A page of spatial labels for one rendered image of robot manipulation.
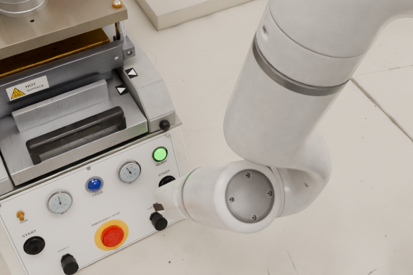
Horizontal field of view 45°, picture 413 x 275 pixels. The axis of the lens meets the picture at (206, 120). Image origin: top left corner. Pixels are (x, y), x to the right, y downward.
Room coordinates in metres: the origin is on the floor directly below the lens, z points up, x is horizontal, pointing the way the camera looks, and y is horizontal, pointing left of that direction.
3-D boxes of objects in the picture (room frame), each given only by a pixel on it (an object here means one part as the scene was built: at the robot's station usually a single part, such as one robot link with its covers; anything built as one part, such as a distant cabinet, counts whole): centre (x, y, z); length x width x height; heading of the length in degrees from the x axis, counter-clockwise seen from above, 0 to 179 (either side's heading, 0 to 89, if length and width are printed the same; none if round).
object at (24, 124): (0.56, 0.27, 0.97); 0.30 x 0.22 x 0.08; 33
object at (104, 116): (0.45, 0.19, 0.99); 0.15 x 0.02 x 0.04; 123
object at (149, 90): (0.62, 0.14, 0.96); 0.26 x 0.05 x 0.07; 33
